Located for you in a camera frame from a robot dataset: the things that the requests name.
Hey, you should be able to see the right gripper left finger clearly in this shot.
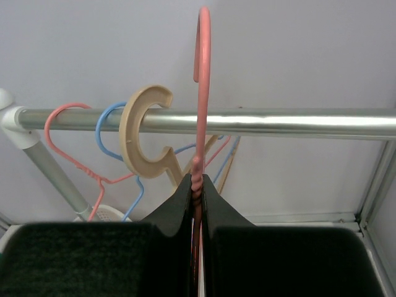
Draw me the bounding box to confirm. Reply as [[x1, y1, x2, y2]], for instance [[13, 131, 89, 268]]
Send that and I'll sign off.
[[1, 175, 192, 296]]

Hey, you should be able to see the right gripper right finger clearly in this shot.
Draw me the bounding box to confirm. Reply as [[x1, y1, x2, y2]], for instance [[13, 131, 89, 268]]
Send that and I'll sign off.
[[202, 176, 384, 296]]

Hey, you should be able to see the pink wire hanger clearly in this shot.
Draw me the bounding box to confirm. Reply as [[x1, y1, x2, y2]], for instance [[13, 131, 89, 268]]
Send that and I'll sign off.
[[191, 7, 211, 296], [44, 102, 232, 222]]

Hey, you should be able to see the beige wooden hanger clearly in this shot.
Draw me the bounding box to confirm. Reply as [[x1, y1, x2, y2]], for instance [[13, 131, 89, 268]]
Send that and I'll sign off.
[[119, 85, 241, 197]]

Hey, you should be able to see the blue wire hanger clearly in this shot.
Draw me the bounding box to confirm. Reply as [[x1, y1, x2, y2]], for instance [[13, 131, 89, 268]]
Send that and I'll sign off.
[[95, 101, 242, 223]]

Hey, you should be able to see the white perforated plastic basket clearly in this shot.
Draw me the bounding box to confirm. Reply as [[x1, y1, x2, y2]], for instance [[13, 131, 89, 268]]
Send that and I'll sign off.
[[73, 204, 124, 222]]

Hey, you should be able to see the silver clothes rack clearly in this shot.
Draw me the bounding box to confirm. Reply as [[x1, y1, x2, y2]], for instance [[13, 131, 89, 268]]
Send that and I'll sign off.
[[1, 90, 395, 226]]

